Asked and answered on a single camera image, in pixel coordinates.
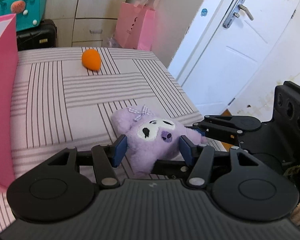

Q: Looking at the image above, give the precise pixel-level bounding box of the purple plush toy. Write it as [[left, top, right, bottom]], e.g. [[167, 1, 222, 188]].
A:
[[111, 105, 207, 177]]

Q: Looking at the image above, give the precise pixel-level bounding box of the orange beauty sponge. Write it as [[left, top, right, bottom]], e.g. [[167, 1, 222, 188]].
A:
[[81, 49, 102, 71]]

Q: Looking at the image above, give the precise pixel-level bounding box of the white door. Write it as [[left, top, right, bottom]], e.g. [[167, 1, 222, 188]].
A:
[[168, 0, 300, 115]]

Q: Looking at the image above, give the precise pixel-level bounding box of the pink paper gift bag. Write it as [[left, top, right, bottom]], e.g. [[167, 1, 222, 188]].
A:
[[114, 3, 155, 51]]

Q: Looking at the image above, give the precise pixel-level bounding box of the black suitcase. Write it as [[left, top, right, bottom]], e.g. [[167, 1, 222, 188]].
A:
[[17, 19, 57, 51]]

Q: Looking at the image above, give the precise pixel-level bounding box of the grey wardrobe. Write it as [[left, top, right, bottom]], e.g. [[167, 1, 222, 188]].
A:
[[42, 0, 126, 47]]

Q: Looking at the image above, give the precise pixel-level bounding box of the pink storage box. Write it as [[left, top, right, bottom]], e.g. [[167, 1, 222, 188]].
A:
[[0, 14, 18, 192]]

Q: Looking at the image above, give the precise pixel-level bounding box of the teal felt tote bag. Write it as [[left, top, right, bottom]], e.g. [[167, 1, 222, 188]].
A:
[[0, 0, 46, 31]]

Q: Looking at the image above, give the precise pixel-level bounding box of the silver door handle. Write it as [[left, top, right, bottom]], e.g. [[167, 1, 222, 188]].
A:
[[223, 0, 254, 29]]

